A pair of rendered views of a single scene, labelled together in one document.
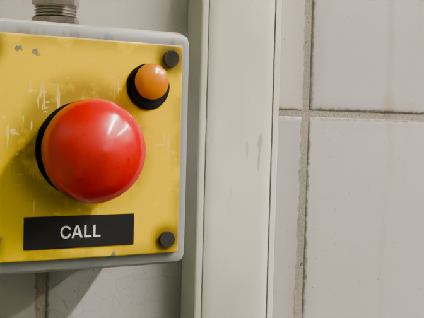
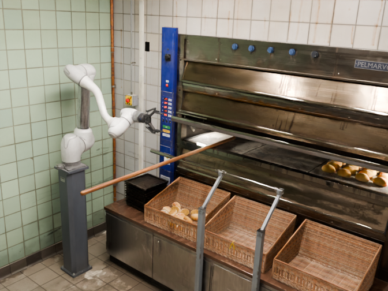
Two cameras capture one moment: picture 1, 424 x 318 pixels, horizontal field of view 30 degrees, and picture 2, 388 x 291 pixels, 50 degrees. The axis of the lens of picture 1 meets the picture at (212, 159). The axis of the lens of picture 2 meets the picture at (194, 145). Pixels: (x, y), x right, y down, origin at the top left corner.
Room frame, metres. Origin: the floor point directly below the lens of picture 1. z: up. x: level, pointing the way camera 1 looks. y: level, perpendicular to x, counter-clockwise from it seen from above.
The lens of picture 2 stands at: (-0.69, -3.79, 2.27)
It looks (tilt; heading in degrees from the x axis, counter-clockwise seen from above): 17 degrees down; 66
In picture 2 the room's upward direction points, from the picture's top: 3 degrees clockwise
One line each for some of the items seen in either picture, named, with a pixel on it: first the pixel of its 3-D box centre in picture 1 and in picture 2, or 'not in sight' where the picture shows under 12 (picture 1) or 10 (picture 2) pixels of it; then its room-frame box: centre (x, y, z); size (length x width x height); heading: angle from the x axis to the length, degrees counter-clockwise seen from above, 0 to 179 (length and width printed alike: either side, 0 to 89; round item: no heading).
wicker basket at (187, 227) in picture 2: not in sight; (187, 206); (0.58, -0.84, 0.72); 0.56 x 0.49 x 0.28; 120
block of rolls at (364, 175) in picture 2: not in sight; (365, 165); (1.76, -1.53, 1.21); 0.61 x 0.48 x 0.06; 28
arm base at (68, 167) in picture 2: not in sight; (69, 163); (-0.30, -0.36, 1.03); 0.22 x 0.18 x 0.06; 27
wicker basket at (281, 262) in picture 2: not in sight; (326, 261); (1.16, -1.91, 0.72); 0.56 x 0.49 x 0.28; 118
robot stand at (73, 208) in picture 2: not in sight; (74, 219); (-0.28, -0.35, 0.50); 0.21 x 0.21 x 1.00; 27
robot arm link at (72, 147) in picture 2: not in sight; (71, 146); (-0.28, -0.34, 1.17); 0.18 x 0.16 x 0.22; 51
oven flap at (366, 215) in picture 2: not in sight; (268, 183); (1.10, -1.23, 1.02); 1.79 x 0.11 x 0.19; 118
